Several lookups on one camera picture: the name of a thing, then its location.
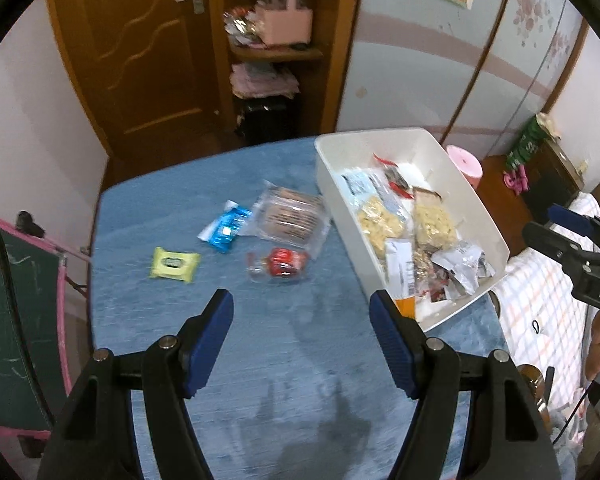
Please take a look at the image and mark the floral light blue wardrobe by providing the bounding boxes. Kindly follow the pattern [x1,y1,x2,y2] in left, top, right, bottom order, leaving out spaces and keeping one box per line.
[335,0,588,161]

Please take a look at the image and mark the pink basket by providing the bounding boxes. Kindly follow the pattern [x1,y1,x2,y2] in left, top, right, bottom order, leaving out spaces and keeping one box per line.
[254,0,315,46]

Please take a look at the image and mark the light blue clear packet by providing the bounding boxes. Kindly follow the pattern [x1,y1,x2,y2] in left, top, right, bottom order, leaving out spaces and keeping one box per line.
[341,167,405,211]

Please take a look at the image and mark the clear brown biscuit packet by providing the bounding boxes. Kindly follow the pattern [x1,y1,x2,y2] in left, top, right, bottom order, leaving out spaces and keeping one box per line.
[240,180,333,261]

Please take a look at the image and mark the wooden shelf cabinet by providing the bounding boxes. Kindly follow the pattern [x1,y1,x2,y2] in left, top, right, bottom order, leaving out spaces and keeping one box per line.
[207,0,368,148]

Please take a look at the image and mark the green box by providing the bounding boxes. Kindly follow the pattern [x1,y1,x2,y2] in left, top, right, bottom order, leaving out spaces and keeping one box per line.
[505,114,561,171]

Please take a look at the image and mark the wooden door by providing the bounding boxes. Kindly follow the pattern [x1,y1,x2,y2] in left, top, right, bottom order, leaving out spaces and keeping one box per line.
[47,0,231,161]

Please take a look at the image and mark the yellow wipes packet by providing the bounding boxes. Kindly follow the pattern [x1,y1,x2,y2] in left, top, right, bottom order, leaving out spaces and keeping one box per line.
[148,246,201,286]

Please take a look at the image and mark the pink small toy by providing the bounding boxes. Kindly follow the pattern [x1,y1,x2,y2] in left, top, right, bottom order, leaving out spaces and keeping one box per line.
[502,170,531,195]

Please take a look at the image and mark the pink folded cloths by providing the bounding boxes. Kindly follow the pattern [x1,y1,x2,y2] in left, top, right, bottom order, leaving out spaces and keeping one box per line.
[230,62,301,101]

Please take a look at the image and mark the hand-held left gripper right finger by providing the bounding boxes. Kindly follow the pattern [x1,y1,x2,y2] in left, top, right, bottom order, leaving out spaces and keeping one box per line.
[369,289,563,480]

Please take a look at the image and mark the plaid bed sheet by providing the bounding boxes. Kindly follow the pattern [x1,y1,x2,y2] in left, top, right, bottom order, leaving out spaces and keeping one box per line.
[495,192,600,411]

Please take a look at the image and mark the blue snack packet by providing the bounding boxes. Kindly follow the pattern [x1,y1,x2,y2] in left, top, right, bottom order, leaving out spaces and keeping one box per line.
[197,200,255,255]

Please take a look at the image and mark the red snack packet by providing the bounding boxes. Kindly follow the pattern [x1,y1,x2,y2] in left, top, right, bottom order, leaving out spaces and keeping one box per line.
[246,246,311,285]

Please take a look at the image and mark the white plastic bin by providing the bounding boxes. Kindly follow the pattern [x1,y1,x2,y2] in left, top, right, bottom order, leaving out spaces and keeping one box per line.
[314,127,512,333]

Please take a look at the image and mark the green chalkboard pink frame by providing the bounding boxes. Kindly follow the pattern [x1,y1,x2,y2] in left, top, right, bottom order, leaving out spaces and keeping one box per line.
[0,215,93,441]

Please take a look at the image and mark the pink cylindrical stool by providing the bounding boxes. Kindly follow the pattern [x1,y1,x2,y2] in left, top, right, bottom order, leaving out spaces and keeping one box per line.
[446,144,483,191]

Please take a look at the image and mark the brown nightstand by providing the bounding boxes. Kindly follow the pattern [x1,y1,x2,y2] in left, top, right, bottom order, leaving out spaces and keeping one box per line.
[480,135,586,256]

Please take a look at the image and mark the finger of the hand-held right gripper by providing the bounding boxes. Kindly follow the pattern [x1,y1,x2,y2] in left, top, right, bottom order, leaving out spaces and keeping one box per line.
[546,204,600,253]
[522,221,600,286]

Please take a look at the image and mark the shiny crinkled wrappers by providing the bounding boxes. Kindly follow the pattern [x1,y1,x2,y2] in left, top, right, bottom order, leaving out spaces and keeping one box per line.
[223,6,261,48]

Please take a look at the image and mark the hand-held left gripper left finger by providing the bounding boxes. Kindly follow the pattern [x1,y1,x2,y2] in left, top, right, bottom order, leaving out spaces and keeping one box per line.
[37,288,235,480]

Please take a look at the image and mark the white packet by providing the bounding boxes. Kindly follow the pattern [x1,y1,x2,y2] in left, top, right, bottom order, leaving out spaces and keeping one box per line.
[430,240,497,296]

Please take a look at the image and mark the pale yellow snack packet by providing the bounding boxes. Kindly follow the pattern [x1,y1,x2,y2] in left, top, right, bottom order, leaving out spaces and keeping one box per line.
[411,187,458,251]
[356,195,413,258]

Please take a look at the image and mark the brown bottle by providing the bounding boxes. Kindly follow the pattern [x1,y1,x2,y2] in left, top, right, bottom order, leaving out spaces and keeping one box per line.
[517,364,556,421]

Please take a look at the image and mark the black bag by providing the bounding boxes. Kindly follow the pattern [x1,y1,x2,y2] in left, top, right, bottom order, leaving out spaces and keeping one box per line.
[235,95,301,146]

